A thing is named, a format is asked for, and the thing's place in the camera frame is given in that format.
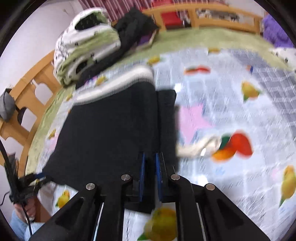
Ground black pants with white stripe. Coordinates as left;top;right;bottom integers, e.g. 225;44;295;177
42;78;178;213

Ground person's left hand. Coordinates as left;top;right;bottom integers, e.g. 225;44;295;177
14;197;36;223

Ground grey bag on bedpost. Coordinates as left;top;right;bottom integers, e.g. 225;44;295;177
0;88;16;122

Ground fruit print plastic mat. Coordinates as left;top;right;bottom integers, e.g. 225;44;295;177
33;48;295;240

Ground purple book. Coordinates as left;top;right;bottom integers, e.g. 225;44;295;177
135;30;159;51

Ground black clothes pile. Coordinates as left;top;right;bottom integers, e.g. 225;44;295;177
75;8;159;89

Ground white green patterned quilt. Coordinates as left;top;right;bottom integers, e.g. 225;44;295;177
54;7;121;86

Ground red object behind bed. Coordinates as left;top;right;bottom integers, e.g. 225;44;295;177
152;0;184;29

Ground maroon striped curtain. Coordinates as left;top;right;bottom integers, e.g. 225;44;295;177
79;0;158;21

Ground green fleece bed sheet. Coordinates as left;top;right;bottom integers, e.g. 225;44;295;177
24;28;288;174

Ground white black-dotted pillow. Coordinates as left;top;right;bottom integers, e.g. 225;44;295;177
269;47;296;71

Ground purple plush toy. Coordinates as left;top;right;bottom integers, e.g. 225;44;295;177
262;14;294;48

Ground black cable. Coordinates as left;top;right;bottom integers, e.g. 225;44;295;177
0;138;34;237

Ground wooden bed frame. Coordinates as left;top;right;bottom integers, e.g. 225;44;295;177
0;2;265;223

